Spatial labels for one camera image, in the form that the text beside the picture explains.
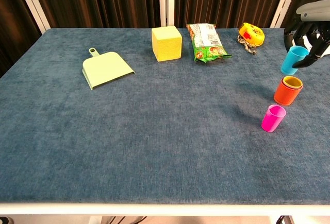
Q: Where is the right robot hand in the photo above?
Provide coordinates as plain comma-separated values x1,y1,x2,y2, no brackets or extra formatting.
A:
283,0,330,69

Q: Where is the light blue plastic cup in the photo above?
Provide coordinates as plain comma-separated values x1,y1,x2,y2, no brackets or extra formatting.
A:
280,45,309,76

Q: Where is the yellow plastic cup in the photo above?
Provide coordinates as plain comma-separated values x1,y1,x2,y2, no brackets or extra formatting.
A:
283,76,303,89

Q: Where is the large orange plastic cup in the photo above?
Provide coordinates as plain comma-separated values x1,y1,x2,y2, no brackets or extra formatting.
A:
273,76,304,106

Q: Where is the magenta plastic cup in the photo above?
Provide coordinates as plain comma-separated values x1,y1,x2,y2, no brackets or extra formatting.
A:
261,104,287,133

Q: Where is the yellow plastic toy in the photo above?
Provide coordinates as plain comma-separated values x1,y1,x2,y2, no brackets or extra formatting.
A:
238,22,266,47

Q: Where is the green snack packet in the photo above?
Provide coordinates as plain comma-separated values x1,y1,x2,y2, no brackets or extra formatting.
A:
186,23,233,64

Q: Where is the yellow sponge cube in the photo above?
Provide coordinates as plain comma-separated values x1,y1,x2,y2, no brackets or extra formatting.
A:
151,25,183,62

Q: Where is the blue fabric table cover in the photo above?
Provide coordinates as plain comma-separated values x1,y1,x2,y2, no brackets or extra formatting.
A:
0,27,330,205

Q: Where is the green plastic dustpan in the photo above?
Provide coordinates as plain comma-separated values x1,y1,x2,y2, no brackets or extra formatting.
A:
82,47,136,91

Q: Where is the white frame post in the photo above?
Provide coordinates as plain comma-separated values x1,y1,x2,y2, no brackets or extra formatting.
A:
270,0,302,28
14,0,51,35
158,0,176,28

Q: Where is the grey braided rope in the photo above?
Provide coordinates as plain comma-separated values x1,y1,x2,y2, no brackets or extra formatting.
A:
237,35,258,56

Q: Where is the black cable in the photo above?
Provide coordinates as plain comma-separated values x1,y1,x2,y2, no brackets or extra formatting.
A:
108,216,148,224

